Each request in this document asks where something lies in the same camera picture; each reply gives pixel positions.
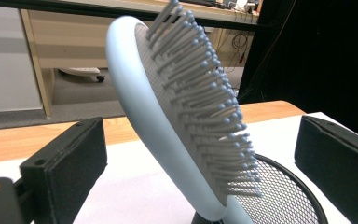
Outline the black mesh cup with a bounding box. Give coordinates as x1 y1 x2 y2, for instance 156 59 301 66
190 153 329 224

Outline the white chair base with caster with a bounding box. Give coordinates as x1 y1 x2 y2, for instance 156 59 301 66
58 66 106 84

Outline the light blue hairbrush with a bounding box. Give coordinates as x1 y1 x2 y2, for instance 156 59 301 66
105 0 263 224

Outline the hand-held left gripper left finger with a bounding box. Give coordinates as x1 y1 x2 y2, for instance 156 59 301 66
19 116 108 224

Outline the light wooden desk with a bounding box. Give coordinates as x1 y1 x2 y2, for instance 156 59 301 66
20 0 264 118

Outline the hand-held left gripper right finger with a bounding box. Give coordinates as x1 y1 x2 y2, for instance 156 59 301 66
294 115 358 224

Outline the white cabinet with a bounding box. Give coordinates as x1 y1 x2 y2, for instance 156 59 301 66
0 4 43 114

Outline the black curtain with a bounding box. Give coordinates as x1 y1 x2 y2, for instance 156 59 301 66
238 0 358 145

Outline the black horizontal frame bar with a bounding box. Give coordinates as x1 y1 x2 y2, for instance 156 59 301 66
0 0 264 33

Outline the bundle of hanging cables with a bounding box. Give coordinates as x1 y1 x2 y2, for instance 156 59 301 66
227 29 252 66

